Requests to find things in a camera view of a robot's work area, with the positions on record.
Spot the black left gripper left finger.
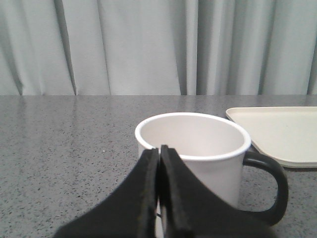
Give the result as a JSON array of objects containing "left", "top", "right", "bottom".
[{"left": 54, "top": 149, "right": 159, "bottom": 238}]

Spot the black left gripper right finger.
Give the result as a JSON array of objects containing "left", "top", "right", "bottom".
[{"left": 160, "top": 145, "right": 276, "bottom": 238}]

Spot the white smiley mug black handle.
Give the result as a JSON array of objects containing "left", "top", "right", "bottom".
[{"left": 135, "top": 112, "right": 289, "bottom": 238}]

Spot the cream rectangular plastic tray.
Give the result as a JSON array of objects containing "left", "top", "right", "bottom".
[{"left": 226, "top": 106, "right": 317, "bottom": 169}]

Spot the pale grey curtain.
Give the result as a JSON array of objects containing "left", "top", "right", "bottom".
[{"left": 0, "top": 0, "right": 317, "bottom": 95}]

